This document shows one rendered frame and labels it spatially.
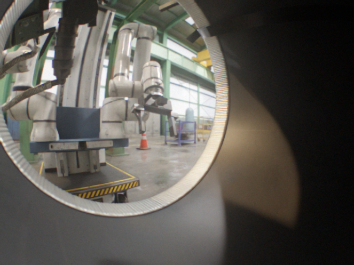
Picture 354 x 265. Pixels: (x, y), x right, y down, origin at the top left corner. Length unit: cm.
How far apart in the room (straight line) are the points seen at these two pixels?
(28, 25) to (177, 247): 48
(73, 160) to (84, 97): 47
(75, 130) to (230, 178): 96
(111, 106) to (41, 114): 45
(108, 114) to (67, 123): 30
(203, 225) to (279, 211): 12
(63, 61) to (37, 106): 57
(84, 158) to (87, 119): 30
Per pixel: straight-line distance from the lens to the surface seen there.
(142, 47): 108
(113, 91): 72
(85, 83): 120
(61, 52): 38
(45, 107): 90
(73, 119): 105
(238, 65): 44
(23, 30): 42
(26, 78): 101
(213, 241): 19
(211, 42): 48
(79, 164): 117
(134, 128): 1089
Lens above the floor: 65
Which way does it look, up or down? 2 degrees down
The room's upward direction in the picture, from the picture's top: straight up
